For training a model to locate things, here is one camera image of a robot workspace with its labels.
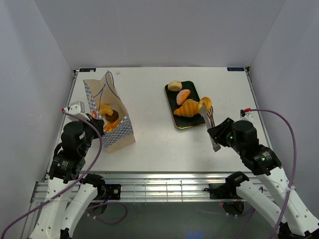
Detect brown chocolate swirl bread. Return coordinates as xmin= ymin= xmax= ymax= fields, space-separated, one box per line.
xmin=105 ymin=110 xmax=119 ymax=122

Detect blue checkered paper bag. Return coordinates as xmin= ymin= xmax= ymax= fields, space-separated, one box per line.
xmin=83 ymin=71 xmax=136 ymax=153

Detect metal serving tongs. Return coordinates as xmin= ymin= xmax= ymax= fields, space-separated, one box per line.
xmin=200 ymin=105 xmax=221 ymax=152

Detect long twisted orange bread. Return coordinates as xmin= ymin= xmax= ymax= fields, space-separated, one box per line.
xmin=104 ymin=120 xmax=122 ymax=132

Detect small pale croissant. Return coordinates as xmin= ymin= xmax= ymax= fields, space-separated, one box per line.
xmin=99 ymin=104 xmax=113 ymax=116

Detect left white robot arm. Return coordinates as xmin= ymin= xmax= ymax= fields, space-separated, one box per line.
xmin=30 ymin=115 xmax=106 ymax=239

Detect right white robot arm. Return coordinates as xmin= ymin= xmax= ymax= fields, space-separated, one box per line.
xmin=208 ymin=118 xmax=319 ymax=239

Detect large orange striped croissant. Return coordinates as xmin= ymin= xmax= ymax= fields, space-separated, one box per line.
xmin=173 ymin=99 xmax=198 ymax=118

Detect dark green gold-rimmed tray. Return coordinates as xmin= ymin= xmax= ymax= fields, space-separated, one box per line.
xmin=164 ymin=81 xmax=205 ymax=129

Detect pink sugared half bun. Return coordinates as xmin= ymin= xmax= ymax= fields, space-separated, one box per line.
xmin=176 ymin=89 xmax=191 ymax=106

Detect pale round bun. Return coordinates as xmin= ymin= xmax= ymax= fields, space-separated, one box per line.
xmin=167 ymin=81 xmax=182 ymax=92

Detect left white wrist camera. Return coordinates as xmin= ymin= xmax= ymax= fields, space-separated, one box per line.
xmin=62 ymin=101 xmax=88 ymax=121

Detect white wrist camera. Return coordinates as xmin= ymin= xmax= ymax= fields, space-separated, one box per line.
xmin=240 ymin=108 xmax=253 ymax=123
xmin=62 ymin=101 xmax=88 ymax=121

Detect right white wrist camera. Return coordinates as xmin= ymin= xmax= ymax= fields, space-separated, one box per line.
xmin=240 ymin=108 xmax=253 ymax=123

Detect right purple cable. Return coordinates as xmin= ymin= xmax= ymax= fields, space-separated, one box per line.
xmin=235 ymin=108 xmax=298 ymax=239

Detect purple cable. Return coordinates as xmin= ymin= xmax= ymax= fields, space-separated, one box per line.
xmin=235 ymin=108 xmax=298 ymax=239
xmin=0 ymin=111 xmax=129 ymax=235

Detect aluminium frame rail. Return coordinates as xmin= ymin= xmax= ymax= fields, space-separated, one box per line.
xmin=29 ymin=66 xmax=312 ymax=239

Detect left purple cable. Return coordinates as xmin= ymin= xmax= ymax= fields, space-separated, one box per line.
xmin=0 ymin=111 xmax=129 ymax=235

